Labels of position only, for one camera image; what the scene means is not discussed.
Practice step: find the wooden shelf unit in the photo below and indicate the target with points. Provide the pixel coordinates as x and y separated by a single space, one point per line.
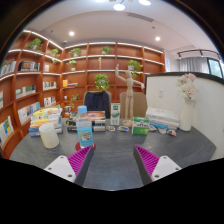
90 63

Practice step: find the grey curtain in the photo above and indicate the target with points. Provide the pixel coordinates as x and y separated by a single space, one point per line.
194 65

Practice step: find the cream plastic cup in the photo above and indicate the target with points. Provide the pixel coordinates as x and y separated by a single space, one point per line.
49 136

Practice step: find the black track light rail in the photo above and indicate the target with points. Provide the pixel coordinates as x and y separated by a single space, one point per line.
200 50

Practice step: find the white vase with flowers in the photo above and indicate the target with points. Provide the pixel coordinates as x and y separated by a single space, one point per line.
186 115

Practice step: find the dark office chair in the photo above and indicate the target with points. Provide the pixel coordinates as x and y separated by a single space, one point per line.
96 101

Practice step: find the wooden artist mannequin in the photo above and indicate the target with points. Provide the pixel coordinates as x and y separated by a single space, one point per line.
129 90

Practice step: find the tan chair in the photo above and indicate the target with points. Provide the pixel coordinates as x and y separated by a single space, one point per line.
140 105

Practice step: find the stack of dark books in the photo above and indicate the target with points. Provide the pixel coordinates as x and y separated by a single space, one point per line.
98 120

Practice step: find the white wall socket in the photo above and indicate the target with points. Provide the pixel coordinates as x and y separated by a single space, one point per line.
161 93

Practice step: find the ceiling lights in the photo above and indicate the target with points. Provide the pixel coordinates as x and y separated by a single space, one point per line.
119 7

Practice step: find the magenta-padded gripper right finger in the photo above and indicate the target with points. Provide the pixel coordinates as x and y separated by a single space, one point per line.
165 166

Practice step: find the stack of white books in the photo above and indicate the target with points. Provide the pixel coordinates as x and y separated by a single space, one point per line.
163 115

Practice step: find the clear blue-capped water bottle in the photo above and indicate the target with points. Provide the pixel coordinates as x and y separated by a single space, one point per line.
85 131

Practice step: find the ceiling air vent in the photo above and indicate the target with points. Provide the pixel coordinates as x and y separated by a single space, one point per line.
140 17

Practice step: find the stack of colourful books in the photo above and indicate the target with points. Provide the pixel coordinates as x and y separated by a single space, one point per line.
45 118

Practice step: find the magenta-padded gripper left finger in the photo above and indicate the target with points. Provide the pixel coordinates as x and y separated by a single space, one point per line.
60 166

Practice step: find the window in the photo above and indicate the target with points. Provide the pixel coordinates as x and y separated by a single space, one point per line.
216 67

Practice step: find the tall green-white carton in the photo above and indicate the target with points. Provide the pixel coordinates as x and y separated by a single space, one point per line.
115 114

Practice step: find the short green-white box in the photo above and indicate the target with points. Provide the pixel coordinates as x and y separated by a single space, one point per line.
140 126

